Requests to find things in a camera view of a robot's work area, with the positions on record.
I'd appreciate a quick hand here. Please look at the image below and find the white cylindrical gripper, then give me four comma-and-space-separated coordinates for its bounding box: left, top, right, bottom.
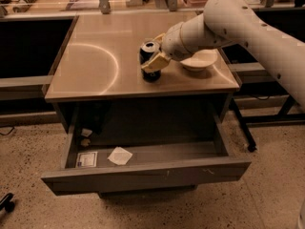
141, 22, 193, 73

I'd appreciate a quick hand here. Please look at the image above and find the dark blue pepsi can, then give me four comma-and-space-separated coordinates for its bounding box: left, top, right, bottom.
139, 41, 161, 82

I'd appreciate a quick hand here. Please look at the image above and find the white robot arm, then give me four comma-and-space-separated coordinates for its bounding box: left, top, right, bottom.
141, 0, 305, 108

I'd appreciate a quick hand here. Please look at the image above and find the grey cabinet with steel top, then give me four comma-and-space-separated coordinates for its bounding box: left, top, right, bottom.
41, 10, 242, 135

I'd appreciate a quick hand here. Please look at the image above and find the grey open top drawer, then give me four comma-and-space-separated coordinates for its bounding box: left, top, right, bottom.
40, 106, 252, 197

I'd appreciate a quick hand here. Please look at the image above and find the white ceramic bowl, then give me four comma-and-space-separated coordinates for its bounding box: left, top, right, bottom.
180, 50, 218, 72

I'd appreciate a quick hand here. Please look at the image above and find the flat paper booklet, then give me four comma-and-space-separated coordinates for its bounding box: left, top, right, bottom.
66, 0, 99, 10

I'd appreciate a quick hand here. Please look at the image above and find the white folded paper napkin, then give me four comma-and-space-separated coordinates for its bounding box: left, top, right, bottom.
108, 147, 132, 165

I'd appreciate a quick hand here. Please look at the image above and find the small tan paper scrap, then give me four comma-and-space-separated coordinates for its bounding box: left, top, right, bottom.
80, 138, 91, 147

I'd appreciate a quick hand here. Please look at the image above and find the white label sticker card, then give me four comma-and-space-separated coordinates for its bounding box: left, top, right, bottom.
75, 152, 97, 168

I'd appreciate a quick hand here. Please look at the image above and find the black table leg with caster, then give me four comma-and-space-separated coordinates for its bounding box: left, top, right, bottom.
230, 99, 256, 153

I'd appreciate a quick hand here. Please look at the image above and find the black chair caster wheel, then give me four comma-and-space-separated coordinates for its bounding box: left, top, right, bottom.
0, 193, 15, 213

